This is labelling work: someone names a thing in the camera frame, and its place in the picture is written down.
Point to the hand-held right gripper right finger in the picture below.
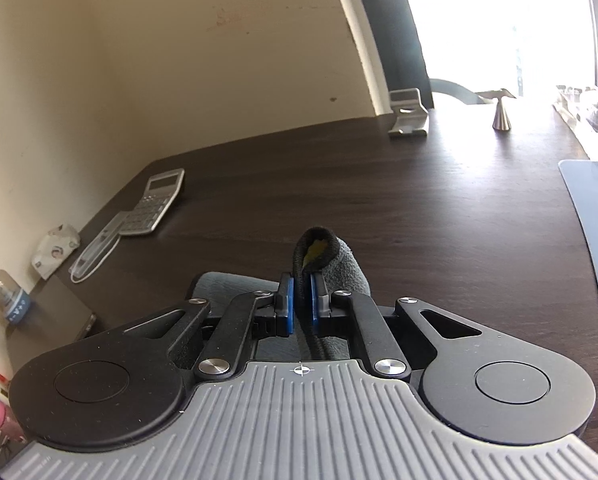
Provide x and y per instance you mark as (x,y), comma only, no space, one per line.
(316,305)

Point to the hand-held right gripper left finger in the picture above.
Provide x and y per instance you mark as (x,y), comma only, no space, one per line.
(289,305)

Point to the yellow and grey towel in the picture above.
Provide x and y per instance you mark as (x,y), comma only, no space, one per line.
(344,265)

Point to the silver calculator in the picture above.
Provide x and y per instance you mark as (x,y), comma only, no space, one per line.
(154,200)

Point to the clear plastic packet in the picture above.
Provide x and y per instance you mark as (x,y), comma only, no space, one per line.
(96,250)

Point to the dark smartphone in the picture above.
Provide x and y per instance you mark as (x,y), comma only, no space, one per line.
(86,327)

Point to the silver phone stand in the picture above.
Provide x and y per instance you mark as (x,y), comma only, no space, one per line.
(409,115)

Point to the white crumpled packet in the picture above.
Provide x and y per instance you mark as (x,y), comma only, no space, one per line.
(54,252)

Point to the grey chair backrest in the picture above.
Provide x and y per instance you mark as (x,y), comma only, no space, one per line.
(454,90)

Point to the metal cone ornament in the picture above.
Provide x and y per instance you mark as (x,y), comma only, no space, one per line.
(501,117)

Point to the clear bottle with blue label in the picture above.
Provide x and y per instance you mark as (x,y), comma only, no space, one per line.
(9,300)

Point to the dark window frame pillar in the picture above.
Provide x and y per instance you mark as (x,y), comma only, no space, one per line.
(399,35)

